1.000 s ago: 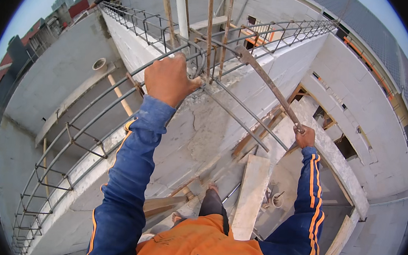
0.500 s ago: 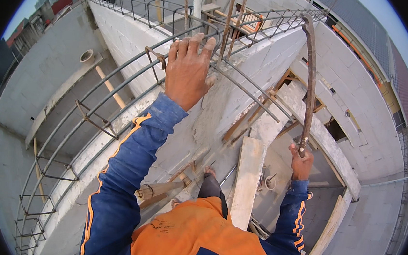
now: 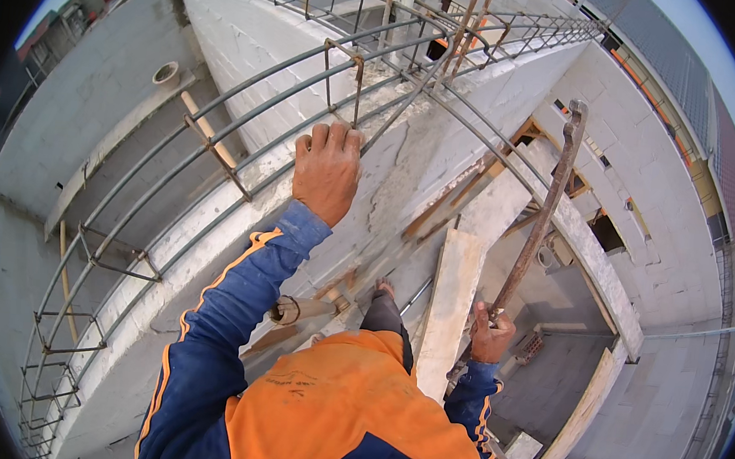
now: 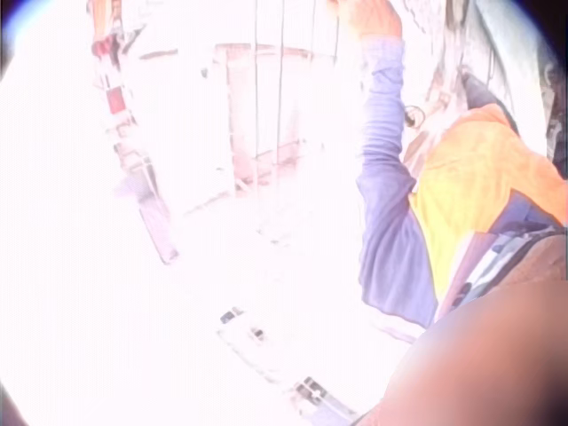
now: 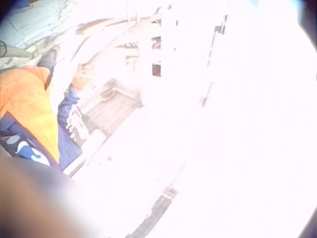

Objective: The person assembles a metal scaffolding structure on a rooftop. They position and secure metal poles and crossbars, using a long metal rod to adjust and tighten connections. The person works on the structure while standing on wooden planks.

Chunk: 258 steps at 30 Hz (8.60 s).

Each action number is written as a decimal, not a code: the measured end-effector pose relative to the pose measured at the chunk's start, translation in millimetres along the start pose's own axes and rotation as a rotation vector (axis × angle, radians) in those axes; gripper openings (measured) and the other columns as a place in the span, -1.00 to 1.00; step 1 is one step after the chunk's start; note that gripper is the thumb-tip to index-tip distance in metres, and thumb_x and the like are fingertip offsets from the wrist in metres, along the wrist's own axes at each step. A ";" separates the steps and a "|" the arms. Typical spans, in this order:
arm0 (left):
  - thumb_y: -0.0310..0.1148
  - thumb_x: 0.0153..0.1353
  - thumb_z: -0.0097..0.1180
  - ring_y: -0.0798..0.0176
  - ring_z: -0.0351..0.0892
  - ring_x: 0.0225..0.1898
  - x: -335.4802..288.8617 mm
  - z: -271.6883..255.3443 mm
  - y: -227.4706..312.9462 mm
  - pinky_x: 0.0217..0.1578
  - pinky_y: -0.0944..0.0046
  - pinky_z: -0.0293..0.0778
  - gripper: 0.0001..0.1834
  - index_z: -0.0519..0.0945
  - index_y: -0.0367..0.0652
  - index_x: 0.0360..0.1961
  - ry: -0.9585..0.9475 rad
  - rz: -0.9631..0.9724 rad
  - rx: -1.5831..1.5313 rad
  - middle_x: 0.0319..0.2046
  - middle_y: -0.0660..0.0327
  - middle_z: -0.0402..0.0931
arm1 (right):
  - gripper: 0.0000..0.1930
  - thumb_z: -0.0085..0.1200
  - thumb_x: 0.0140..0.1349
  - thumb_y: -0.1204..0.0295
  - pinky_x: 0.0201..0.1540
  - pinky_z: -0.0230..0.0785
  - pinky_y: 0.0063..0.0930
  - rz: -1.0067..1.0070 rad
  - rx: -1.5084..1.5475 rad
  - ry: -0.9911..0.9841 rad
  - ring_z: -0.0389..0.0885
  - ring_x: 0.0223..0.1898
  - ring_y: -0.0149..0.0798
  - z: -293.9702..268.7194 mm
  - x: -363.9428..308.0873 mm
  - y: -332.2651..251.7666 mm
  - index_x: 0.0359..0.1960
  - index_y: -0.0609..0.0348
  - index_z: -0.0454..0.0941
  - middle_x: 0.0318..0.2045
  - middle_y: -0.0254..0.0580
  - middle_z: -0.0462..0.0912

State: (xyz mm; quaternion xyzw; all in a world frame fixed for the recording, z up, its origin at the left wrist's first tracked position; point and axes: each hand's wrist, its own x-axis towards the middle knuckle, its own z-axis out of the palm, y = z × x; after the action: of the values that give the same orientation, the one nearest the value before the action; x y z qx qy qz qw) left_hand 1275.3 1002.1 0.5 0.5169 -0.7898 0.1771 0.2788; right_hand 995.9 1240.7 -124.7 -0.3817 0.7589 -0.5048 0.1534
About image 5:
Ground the person's right hand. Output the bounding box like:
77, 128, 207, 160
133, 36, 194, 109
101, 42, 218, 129
71, 62, 96, 91

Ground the grey slatted platform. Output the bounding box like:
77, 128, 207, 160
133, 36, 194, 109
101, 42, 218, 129
78, 78, 143, 137

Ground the grey pipe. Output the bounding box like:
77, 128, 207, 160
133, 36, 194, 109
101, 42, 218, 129
0, 41, 34, 60

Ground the dark curved strip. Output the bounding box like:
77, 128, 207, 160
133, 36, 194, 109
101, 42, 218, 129
130, 187, 179, 238

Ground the white slotted metal frame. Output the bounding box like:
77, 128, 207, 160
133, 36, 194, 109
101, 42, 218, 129
123, 2, 180, 110

